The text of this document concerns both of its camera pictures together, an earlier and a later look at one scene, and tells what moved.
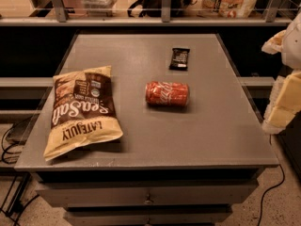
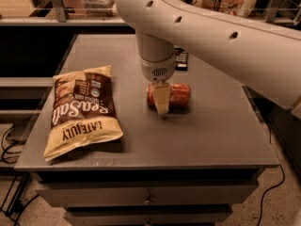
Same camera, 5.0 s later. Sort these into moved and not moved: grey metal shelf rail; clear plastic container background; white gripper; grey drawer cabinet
Moved: white gripper
Not moved: grey drawer cabinet; clear plastic container background; grey metal shelf rail
